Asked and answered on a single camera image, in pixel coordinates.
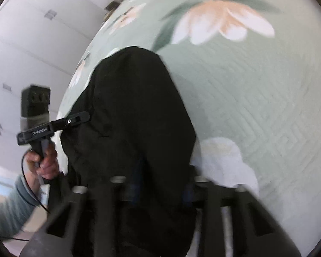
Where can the black hooded jacket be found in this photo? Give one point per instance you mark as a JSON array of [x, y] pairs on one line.
[[139, 129]]

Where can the grey sleeve forearm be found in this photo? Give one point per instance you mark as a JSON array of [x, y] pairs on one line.
[[16, 209]]

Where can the person left hand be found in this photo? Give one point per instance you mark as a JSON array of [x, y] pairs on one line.
[[47, 168]]

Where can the white wardrobe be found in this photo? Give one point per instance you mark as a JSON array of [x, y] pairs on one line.
[[41, 43]]

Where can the floral green bed sheet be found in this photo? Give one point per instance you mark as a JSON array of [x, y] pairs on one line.
[[249, 72]]

